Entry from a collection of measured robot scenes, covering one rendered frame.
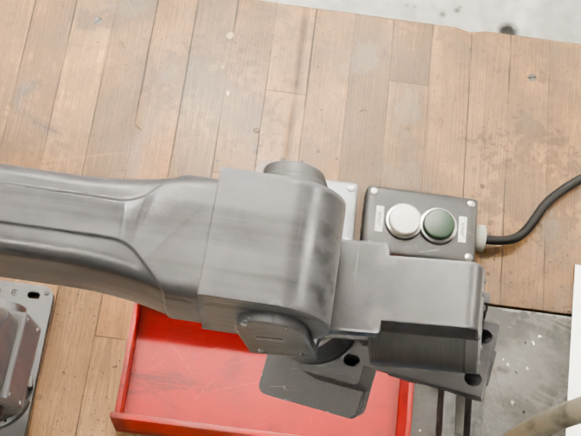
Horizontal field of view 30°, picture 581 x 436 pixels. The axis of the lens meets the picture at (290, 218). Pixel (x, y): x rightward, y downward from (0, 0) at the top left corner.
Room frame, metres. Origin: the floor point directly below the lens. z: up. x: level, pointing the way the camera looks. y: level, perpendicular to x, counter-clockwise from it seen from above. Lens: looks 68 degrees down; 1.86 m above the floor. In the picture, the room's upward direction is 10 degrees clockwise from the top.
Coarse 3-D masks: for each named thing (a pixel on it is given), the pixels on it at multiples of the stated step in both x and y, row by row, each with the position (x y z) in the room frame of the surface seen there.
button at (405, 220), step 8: (400, 208) 0.41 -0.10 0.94; (408, 208) 0.41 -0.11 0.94; (392, 216) 0.40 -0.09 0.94; (400, 216) 0.40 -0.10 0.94; (408, 216) 0.40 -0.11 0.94; (416, 216) 0.40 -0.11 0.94; (392, 224) 0.39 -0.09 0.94; (400, 224) 0.39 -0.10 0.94; (408, 224) 0.39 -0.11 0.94; (416, 224) 0.39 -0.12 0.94; (400, 232) 0.38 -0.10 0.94; (408, 232) 0.39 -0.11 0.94
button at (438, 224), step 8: (432, 216) 0.41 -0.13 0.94; (440, 216) 0.41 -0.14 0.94; (448, 216) 0.41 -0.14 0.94; (424, 224) 0.40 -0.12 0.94; (432, 224) 0.40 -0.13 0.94; (440, 224) 0.40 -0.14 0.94; (448, 224) 0.40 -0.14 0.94; (432, 232) 0.39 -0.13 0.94; (440, 232) 0.39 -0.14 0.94; (448, 232) 0.39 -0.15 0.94
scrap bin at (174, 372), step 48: (144, 336) 0.26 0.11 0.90; (192, 336) 0.26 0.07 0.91; (144, 384) 0.21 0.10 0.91; (192, 384) 0.22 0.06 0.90; (240, 384) 0.23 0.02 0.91; (384, 384) 0.25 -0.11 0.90; (144, 432) 0.17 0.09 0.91; (192, 432) 0.17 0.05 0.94; (240, 432) 0.17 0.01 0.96; (288, 432) 0.19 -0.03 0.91; (336, 432) 0.20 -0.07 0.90; (384, 432) 0.21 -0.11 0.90
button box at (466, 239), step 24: (384, 192) 0.42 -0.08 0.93; (408, 192) 0.43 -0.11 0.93; (552, 192) 0.47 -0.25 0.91; (384, 216) 0.40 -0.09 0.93; (456, 216) 0.41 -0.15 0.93; (384, 240) 0.38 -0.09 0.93; (408, 240) 0.38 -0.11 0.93; (432, 240) 0.38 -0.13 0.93; (456, 240) 0.39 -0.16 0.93; (480, 240) 0.39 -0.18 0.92; (504, 240) 0.40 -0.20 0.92
